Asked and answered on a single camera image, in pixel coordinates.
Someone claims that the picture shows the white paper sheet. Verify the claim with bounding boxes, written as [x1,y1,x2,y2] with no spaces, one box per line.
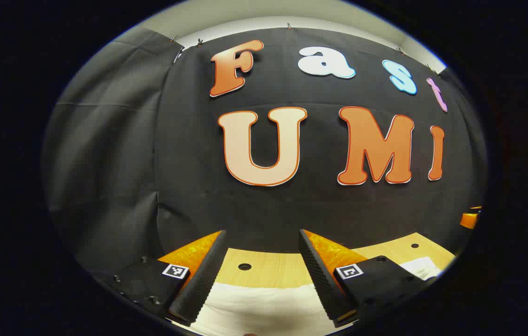
[399,256,443,281]

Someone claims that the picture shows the black backdrop cloth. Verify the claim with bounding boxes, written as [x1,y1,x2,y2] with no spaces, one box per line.
[42,26,486,277]

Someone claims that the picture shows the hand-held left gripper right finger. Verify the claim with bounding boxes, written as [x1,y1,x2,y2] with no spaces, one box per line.
[298,229,437,328]

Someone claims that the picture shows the white jeans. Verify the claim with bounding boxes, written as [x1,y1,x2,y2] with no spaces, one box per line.
[189,280,354,336]

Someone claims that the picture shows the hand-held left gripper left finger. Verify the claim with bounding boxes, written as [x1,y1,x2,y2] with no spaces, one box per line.
[113,230,227,326]

